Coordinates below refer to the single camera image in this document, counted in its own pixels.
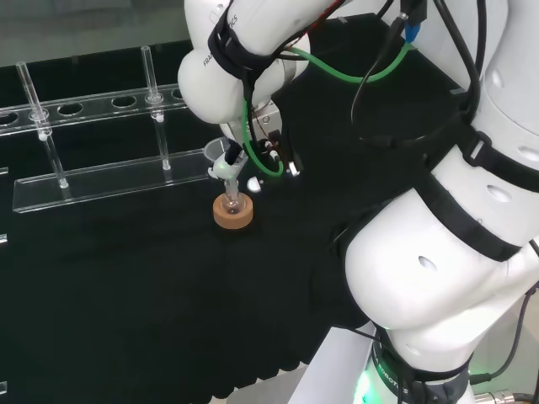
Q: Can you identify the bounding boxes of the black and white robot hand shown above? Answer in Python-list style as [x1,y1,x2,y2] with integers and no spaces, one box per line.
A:
[205,104,305,193]

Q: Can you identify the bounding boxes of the clear glass funnel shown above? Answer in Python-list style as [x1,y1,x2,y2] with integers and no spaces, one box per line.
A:
[203,136,240,203]

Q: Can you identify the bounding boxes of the clear round-bottom flask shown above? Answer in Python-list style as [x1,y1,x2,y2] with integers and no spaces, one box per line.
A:
[221,181,248,215]

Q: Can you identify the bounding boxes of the clear acrylic funnel stand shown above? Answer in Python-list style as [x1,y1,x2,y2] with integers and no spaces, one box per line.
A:
[0,45,216,215]

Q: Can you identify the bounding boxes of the black bench cloth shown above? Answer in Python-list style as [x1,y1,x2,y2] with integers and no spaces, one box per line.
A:
[0,12,477,404]

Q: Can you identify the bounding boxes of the green cable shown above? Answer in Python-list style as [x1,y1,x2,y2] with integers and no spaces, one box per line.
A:
[243,40,417,178]

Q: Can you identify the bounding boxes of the thick black looped cable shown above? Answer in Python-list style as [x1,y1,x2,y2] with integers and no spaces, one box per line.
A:
[350,0,484,149]

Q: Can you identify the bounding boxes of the brown cork ring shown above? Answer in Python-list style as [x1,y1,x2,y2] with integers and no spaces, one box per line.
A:
[212,192,255,231]

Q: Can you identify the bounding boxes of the thin black cable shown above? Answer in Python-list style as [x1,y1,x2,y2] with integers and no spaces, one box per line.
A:
[469,285,539,385]

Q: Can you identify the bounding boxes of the metal cable connector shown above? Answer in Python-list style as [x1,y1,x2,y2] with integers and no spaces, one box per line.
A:
[473,390,539,404]

